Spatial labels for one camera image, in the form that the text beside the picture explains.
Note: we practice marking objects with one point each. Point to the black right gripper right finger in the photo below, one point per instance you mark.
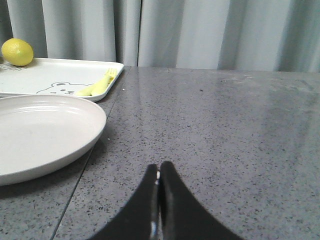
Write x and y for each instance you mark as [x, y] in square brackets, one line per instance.
[182, 216]

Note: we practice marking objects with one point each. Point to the white bear tray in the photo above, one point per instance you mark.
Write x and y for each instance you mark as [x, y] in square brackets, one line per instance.
[52, 76]

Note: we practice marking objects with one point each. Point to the yellow plastic fork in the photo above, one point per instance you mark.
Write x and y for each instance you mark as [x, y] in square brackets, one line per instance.
[101, 86]

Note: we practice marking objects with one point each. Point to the yellow lemon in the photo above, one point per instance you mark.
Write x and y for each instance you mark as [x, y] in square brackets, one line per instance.
[17, 52]

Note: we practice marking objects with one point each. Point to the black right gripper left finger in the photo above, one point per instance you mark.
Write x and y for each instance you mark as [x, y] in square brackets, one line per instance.
[139, 218]

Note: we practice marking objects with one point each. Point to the beige round plate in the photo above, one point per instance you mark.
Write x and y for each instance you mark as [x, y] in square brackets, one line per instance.
[40, 134]

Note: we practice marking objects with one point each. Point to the grey curtain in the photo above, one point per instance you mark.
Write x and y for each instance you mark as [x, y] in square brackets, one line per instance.
[248, 35]

